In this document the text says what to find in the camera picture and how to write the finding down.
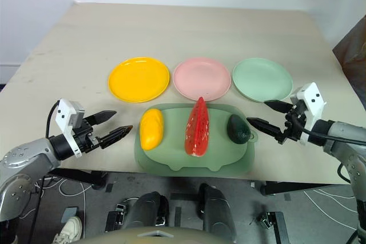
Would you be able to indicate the yellow round plate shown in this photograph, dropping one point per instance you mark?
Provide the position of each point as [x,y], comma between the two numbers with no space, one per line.
[139,79]

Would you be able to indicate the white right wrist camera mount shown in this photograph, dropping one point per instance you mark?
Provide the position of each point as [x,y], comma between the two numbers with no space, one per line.
[311,95]

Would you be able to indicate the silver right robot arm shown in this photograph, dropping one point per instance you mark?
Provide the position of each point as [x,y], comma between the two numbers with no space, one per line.
[351,155]

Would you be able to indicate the black stand foot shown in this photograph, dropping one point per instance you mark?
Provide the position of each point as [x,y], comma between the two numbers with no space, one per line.
[114,221]
[276,225]

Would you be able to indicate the green silicone tray mat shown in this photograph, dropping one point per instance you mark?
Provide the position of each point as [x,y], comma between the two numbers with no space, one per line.
[171,141]

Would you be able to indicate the yellow mango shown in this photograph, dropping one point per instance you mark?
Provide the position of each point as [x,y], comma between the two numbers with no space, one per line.
[151,129]

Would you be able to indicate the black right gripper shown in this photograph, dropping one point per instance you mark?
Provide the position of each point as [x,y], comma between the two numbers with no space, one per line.
[294,127]

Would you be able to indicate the light green round plate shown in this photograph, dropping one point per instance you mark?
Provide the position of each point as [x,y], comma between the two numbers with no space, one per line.
[261,78]

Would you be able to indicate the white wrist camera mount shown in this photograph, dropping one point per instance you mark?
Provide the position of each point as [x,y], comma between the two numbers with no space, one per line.
[63,115]
[311,95]

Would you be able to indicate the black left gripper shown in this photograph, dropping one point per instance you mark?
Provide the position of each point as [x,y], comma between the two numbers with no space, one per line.
[85,139]

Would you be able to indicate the grey robot torso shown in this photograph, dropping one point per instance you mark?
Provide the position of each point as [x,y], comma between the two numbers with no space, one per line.
[143,238]

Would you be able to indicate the black table frame bar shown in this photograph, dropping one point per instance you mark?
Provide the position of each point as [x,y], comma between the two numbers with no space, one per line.
[297,187]
[80,177]

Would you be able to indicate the white sneaker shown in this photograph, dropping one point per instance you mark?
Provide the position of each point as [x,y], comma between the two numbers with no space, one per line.
[70,231]

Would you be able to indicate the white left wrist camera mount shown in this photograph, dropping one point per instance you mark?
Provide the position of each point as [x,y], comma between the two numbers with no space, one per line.
[63,115]

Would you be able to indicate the brown paper bag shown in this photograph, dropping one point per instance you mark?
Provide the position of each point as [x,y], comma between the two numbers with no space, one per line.
[353,52]

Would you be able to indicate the red watermelon slice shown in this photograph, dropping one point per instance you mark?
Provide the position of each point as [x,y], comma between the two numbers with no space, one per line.
[198,129]

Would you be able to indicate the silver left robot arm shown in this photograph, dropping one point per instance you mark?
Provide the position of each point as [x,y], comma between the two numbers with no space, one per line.
[25,155]

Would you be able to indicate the small grey block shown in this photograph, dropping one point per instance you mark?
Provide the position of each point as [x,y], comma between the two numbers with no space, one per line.
[69,215]

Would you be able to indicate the pink round plate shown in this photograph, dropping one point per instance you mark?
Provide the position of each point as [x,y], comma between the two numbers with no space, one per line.
[201,77]

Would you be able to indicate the dark green avocado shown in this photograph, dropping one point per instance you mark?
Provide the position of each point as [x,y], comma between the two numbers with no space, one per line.
[238,129]

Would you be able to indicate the dark rounded robot leg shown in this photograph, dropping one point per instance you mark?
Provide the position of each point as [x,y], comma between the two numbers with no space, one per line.
[215,209]
[147,209]

